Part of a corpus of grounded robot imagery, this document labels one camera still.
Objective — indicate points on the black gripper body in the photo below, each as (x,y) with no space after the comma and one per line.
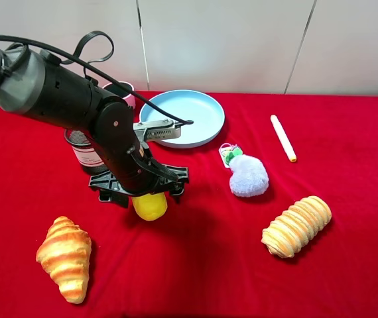
(132,170)

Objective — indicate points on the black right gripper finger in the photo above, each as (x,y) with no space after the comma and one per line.
(176,191)

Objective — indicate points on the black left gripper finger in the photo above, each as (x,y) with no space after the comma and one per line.
(107,196)

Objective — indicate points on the yellow lemon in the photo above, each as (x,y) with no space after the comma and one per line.
(150,206)

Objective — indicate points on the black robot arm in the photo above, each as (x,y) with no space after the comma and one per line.
(34,83)

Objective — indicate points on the black mesh pen holder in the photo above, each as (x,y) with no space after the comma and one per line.
(87,157)

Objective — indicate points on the red tablecloth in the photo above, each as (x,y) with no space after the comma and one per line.
(204,257)

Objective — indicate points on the blue plush toy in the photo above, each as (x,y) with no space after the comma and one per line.
(249,177)

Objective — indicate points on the croissant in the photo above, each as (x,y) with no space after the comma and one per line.
(65,257)

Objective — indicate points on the pink saucepan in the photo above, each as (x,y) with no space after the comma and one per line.
(129,98)

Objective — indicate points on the light blue plate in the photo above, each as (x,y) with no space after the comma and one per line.
(206,113)

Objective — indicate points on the white marker pen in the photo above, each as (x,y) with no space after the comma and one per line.
(285,142)

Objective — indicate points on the striped bread roll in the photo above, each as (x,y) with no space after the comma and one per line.
(296,226)

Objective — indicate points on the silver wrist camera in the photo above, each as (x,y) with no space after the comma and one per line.
(157,130)

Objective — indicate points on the green keychain tag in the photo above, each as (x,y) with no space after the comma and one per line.
(228,152)

